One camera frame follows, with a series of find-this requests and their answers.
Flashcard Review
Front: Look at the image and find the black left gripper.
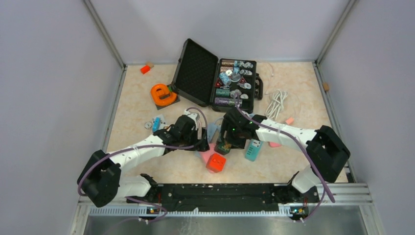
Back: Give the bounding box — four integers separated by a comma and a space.
179, 127, 209, 152

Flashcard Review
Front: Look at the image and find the light blue power strip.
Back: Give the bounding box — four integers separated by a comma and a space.
207, 123, 221, 143

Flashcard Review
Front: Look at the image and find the dark green cube socket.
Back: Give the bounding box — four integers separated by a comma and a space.
214, 141, 231, 155

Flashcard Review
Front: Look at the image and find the teal power strip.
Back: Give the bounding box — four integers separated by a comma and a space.
245, 140, 262, 162

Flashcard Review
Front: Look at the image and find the pink triangular power strip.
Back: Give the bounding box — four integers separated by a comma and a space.
194, 143, 216, 165

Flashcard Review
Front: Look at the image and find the red cube socket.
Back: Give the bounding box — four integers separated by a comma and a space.
206, 153, 227, 173

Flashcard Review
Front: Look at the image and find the small pink plug adapter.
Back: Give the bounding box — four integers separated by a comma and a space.
285, 117, 295, 125

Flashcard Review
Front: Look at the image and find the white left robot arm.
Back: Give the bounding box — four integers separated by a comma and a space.
77, 107, 209, 208

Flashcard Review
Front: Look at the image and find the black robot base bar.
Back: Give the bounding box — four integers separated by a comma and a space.
140, 183, 320, 212

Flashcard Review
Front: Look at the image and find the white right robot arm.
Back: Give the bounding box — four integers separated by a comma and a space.
220, 107, 351, 202

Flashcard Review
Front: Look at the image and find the small blue plug adapter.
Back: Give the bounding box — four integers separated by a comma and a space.
152, 117, 161, 132

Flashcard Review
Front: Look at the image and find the black open carrying case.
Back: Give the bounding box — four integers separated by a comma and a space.
170, 39, 264, 113

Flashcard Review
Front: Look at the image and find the orange tape dispenser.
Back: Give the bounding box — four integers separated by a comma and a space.
150, 84, 178, 107

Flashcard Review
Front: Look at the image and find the small red block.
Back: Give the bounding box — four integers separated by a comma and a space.
140, 65, 152, 74

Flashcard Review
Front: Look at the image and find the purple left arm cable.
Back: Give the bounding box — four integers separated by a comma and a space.
76, 107, 209, 224

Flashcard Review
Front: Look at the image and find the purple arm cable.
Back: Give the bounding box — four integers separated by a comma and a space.
233, 94, 335, 223
76, 107, 209, 224

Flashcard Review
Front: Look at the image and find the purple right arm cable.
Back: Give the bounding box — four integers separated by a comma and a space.
233, 94, 335, 223

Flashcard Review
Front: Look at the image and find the white coiled cable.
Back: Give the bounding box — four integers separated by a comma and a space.
264, 90, 289, 120

